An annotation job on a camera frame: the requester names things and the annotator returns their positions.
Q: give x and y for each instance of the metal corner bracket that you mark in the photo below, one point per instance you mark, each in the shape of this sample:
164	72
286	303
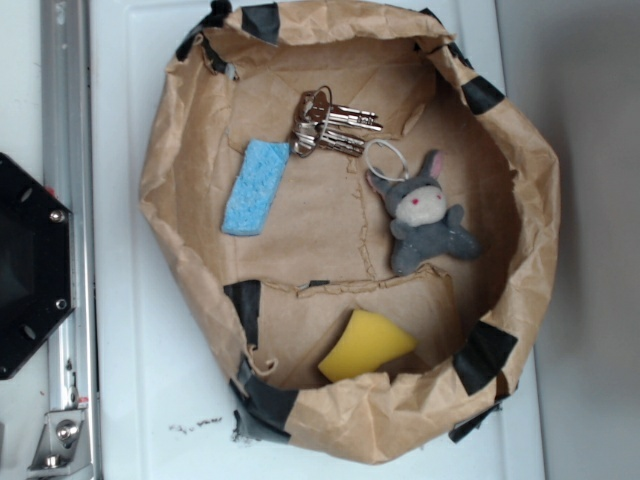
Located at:
63	448

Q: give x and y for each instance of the blue rectangular sponge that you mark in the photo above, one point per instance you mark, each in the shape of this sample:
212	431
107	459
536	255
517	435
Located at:
255	188

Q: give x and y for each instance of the yellow foam sponge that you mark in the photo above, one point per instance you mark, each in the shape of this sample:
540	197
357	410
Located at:
368	341

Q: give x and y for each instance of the brown paper bag container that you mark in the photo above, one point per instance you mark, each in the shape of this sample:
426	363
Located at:
272	306

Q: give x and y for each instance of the grey plush bunny keychain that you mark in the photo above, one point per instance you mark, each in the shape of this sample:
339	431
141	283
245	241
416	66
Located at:
423	225

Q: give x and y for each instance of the silver key bunch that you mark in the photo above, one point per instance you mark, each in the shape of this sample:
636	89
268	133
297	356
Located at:
320	123

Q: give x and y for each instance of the aluminium extrusion rail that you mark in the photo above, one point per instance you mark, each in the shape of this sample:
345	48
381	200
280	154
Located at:
67	168

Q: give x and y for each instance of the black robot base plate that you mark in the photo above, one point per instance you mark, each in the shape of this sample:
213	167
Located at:
36	280

